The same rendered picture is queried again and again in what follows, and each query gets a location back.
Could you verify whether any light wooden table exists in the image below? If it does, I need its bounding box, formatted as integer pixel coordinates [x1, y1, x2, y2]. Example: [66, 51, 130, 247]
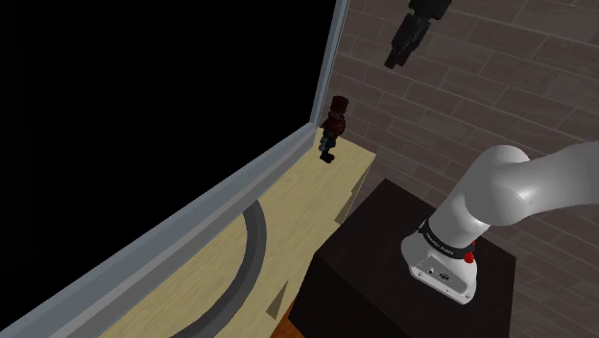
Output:
[97, 128, 378, 338]

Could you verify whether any red toy figure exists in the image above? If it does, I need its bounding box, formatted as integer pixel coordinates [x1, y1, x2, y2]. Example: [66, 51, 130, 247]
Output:
[318, 95, 351, 164]

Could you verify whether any dark robot stand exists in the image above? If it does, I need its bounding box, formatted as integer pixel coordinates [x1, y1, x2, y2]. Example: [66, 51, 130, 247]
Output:
[287, 178, 517, 338]

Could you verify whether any grey framed window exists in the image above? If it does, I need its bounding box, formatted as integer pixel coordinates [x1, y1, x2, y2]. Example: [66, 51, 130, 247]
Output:
[0, 0, 351, 338]

